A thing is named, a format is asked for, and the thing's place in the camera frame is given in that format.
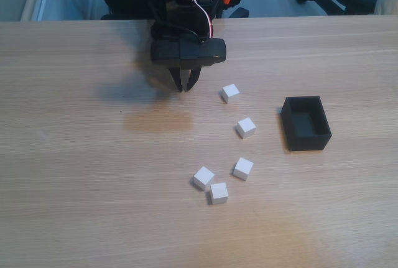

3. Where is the white cube block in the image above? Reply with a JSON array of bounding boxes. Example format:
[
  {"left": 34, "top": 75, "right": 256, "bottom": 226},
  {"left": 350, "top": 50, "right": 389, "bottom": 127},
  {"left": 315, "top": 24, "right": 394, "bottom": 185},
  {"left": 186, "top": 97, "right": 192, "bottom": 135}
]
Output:
[
  {"left": 236, "top": 117, "right": 257, "bottom": 139},
  {"left": 221, "top": 83, "right": 241, "bottom": 104},
  {"left": 233, "top": 157, "right": 254, "bottom": 182},
  {"left": 193, "top": 165, "right": 216, "bottom": 192},
  {"left": 208, "top": 182, "right": 229, "bottom": 206}
]

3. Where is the white and red servo cable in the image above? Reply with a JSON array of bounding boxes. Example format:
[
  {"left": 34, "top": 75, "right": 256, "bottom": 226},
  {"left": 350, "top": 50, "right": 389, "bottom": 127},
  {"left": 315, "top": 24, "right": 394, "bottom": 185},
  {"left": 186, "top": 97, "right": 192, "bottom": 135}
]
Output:
[{"left": 179, "top": 0, "right": 230, "bottom": 39}]

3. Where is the black open box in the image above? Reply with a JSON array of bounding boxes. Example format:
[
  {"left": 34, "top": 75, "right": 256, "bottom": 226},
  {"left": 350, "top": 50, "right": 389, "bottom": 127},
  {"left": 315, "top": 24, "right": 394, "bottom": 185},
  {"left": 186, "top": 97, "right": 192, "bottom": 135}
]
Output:
[{"left": 280, "top": 95, "right": 333, "bottom": 152}]

